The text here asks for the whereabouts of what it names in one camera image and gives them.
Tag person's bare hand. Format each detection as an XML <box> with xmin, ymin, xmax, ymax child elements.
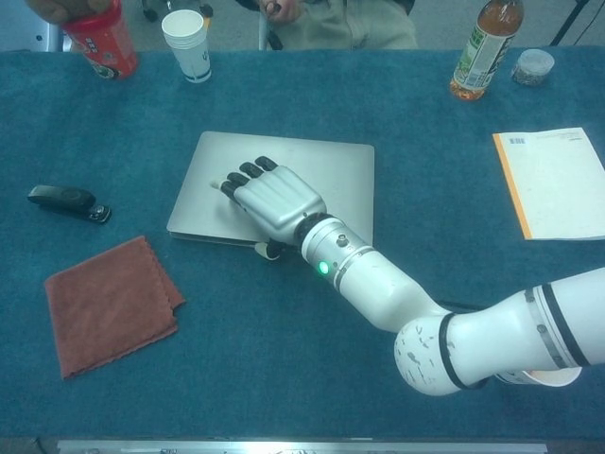
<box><xmin>258</xmin><ymin>0</ymin><xmax>297</xmax><ymax>20</ymax></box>

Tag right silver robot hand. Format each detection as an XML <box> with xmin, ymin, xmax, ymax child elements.
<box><xmin>209</xmin><ymin>155</ymin><xmax>328</xmax><ymax>262</ymax></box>

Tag silver laptop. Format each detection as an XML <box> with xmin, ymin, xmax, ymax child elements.
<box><xmin>165</xmin><ymin>131</ymin><xmax>376</xmax><ymax>250</ymax></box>

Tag white chair leg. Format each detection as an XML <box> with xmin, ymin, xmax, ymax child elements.
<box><xmin>257</xmin><ymin>13</ymin><xmax>285</xmax><ymax>51</ymax></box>

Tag seated person in beige trousers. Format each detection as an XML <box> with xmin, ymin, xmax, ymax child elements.
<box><xmin>235</xmin><ymin>0</ymin><xmax>420</xmax><ymax>51</ymax></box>

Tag teal table mat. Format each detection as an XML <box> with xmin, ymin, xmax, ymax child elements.
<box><xmin>0</xmin><ymin>45</ymin><xmax>605</xmax><ymax>439</ymax></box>

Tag red snack canister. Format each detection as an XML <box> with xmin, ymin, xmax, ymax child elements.
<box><xmin>60</xmin><ymin>0</ymin><xmax>140</xmax><ymax>81</ymax></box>

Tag rust brown folded cloth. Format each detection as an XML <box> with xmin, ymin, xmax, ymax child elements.
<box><xmin>43</xmin><ymin>235</ymin><xmax>186</xmax><ymax>381</ymax></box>

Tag tea bottle with green label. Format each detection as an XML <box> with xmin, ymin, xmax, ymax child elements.
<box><xmin>449</xmin><ymin>0</ymin><xmax>525</xmax><ymax>102</ymax></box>

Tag black stapler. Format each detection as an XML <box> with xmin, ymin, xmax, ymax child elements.
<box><xmin>26</xmin><ymin>184</ymin><xmax>113</xmax><ymax>227</ymax></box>

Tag brown rounded object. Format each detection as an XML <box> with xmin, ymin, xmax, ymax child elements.
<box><xmin>24</xmin><ymin>0</ymin><xmax>114</xmax><ymax>26</ymax></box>

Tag small clear jar dark seeds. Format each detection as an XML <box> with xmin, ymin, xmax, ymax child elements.
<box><xmin>510</xmin><ymin>48</ymin><xmax>556</xmax><ymax>88</ymax></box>

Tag white notepad orange spine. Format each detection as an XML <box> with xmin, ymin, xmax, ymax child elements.
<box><xmin>492</xmin><ymin>126</ymin><xmax>605</xmax><ymax>241</ymax></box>

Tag black tripod leg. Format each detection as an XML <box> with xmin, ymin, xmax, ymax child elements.
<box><xmin>549</xmin><ymin>0</ymin><xmax>593</xmax><ymax>47</ymax></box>

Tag paper cup with orange drink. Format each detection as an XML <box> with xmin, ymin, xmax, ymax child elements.
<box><xmin>493</xmin><ymin>366</ymin><xmax>582</xmax><ymax>388</ymax></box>

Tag grey metal frame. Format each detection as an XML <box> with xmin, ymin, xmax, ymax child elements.
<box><xmin>35</xmin><ymin>22</ymin><xmax>73</xmax><ymax>53</ymax></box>

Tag aluminium profile rail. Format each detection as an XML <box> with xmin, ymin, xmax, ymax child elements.
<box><xmin>56</xmin><ymin>438</ymin><xmax>548</xmax><ymax>454</ymax></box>

